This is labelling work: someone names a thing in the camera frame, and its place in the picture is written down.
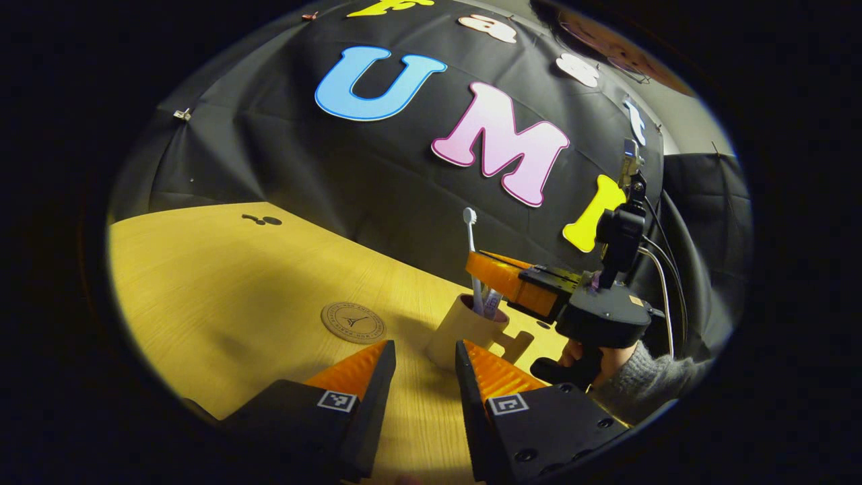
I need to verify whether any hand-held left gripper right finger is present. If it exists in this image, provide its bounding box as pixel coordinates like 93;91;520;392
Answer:
455;339;634;482

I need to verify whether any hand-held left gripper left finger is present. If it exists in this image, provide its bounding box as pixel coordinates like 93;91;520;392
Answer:
182;339;397;482

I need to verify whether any white toothbrush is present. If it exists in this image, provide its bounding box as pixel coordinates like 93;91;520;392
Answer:
463;207;486;317

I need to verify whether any beige cup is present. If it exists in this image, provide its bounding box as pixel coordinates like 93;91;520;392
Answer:
426;293;535;373

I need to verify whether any round cork coaster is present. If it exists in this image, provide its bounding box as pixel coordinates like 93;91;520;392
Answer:
321;301;387;345

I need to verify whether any black backdrop cloth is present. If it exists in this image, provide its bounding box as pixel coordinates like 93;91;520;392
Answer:
108;0;752;351

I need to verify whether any person's head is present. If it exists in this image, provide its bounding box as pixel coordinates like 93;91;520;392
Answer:
532;0;698;98

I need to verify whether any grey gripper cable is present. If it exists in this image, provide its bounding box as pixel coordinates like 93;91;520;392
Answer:
636;246;675;358

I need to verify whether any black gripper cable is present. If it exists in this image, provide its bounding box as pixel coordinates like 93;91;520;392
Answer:
643;192;689;358

